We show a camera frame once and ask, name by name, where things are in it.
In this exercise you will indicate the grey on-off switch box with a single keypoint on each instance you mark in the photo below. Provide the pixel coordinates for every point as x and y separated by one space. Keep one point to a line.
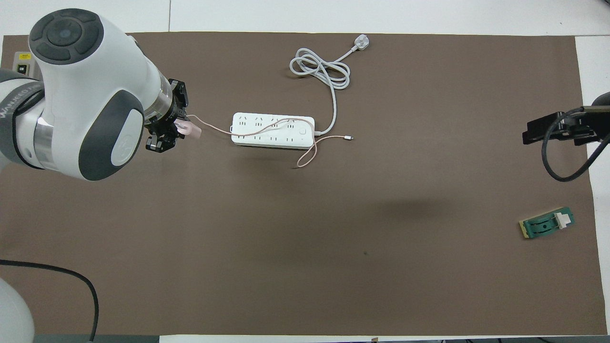
23 59

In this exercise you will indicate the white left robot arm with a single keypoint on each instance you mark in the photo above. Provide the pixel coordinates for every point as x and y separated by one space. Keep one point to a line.
86 71

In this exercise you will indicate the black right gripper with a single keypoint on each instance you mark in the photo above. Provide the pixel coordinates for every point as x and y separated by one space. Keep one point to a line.
588 131

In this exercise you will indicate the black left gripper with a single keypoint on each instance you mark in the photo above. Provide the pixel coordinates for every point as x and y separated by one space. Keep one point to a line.
164 124

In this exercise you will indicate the green knife switch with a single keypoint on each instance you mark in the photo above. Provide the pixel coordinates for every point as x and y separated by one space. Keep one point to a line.
541 226

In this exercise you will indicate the white power strip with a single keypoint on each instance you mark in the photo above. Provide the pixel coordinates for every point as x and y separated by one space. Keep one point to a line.
267 144

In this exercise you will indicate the pink charger adapter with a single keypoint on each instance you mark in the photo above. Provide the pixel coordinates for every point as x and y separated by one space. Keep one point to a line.
190 129

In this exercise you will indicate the brown table mat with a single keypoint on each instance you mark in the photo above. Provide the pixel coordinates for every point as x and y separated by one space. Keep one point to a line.
305 238

